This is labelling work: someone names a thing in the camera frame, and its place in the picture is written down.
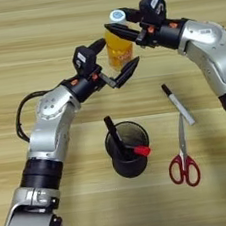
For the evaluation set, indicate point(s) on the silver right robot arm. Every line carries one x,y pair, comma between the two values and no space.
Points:
215,57

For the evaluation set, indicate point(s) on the red capped marker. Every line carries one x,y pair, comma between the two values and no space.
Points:
142,150

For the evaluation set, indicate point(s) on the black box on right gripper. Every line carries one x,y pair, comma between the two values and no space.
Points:
152,7

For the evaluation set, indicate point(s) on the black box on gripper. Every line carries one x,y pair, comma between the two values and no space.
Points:
84,60
152,7

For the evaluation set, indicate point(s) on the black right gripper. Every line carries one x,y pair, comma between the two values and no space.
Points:
163,34

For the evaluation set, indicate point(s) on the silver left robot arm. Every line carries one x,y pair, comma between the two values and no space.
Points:
50,133

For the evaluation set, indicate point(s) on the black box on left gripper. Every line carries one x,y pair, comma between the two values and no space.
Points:
84,60

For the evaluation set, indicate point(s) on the black mesh pen holder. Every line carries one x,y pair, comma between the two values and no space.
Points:
129,168

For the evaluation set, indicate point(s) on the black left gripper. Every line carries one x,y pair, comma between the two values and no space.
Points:
83,87

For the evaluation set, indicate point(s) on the black marker pen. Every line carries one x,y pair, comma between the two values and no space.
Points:
113,131

